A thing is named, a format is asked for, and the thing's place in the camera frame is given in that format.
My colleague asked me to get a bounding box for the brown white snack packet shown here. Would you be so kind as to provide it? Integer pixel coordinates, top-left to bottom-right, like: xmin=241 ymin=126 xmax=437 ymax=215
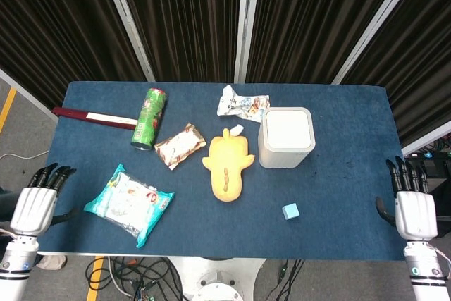
xmin=154 ymin=123 xmax=207 ymax=171

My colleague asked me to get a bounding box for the white partition post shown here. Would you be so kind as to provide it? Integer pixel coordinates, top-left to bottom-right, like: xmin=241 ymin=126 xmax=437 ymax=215
xmin=332 ymin=0 xmax=430 ymax=85
xmin=97 ymin=0 xmax=156 ymax=82
xmin=233 ymin=0 xmax=262 ymax=84

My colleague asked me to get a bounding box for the yellow plush toy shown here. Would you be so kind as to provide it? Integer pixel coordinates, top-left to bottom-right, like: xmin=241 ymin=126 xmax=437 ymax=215
xmin=202 ymin=123 xmax=256 ymax=203

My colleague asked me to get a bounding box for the teal snack bag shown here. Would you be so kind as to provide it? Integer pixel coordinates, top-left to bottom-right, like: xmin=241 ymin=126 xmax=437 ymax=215
xmin=83 ymin=163 xmax=175 ymax=249

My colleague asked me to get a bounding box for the white square box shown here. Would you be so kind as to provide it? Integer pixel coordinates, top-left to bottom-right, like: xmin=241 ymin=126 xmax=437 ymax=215
xmin=258 ymin=106 xmax=316 ymax=169

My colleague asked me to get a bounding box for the small blue cube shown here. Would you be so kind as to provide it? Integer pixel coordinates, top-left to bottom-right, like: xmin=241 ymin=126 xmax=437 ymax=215
xmin=281 ymin=203 xmax=301 ymax=222

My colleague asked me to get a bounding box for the blue table cloth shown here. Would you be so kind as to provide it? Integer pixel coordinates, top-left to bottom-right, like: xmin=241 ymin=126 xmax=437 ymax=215
xmin=37 ymin=81 xmax=406 ymax=262

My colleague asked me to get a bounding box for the white partition base rail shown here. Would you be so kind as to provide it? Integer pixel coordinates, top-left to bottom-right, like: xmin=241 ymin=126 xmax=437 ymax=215
xmin=0 ymin=68 xmax=59 ymax=123
xmin=401 ymin=129 xmax=451 ymax=156

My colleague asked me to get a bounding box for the black floor cable bundle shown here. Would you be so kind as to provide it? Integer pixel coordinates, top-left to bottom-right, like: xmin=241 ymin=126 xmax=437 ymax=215
xmin=85 ymin=257 xmax=185 ymax=301

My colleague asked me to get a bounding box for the dark pleated curtain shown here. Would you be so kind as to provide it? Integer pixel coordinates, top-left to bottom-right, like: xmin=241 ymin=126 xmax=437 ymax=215
xmin=0 ymin=0 xmax=147 ymax=111
xmin=342 ymin=0 xmax=451 ymax=147
xmin=245 ymin=0 xmax=410 ymax=85
xmin=114 ymin=0 xmax=245 ymax=83

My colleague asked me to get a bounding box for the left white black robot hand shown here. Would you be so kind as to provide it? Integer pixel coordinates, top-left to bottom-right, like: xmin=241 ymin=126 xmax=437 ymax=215
xmin=9 ymin=162 xmax=80 ymax=238

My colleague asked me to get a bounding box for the green chip can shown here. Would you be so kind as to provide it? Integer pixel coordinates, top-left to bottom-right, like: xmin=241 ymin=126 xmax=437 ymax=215
xmin=130 ymin=87 xmax=168 ymax=151

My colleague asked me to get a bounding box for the white floor cable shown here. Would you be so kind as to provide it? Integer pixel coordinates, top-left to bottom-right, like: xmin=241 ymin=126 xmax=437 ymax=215
xmin=0 ymin=150 xmax=50 ymax=161

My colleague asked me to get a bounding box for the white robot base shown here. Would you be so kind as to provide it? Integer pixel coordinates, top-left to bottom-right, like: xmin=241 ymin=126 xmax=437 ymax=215
xmin=168 ymin=257 xmax=266 ymax=301

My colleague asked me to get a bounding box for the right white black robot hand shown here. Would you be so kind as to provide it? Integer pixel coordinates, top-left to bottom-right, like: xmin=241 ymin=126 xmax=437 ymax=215
xmin=375 ymin=155 xmax=439 ymax=242

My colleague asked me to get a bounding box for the crumpled white wrapper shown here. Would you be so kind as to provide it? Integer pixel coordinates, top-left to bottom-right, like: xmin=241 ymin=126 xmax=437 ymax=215
xmin=216 ymin=85 xmax=271 ymax=123

